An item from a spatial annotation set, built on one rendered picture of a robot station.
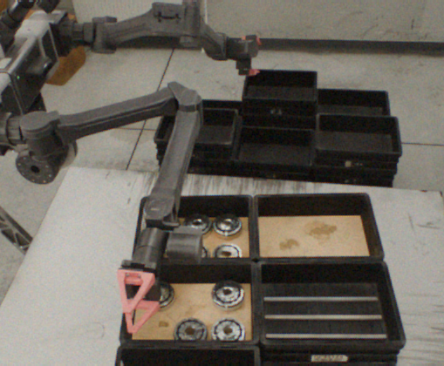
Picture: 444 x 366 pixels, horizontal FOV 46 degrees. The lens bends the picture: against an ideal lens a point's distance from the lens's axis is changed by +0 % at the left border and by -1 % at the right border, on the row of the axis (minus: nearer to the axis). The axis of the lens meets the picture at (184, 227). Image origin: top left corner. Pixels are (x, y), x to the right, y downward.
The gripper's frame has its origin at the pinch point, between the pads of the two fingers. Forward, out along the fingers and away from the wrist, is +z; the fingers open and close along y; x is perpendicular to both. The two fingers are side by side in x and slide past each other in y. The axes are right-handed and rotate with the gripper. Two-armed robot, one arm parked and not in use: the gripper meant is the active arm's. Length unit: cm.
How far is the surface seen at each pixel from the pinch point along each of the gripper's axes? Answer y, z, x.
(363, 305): 61, -53, -53
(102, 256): 75, -73, 40
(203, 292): 62, -52, -3
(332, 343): 52, -32, -42
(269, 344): 52, -29, -25
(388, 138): 93, -181, -78
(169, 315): 62, -42, 6
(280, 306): 62, -49, -28
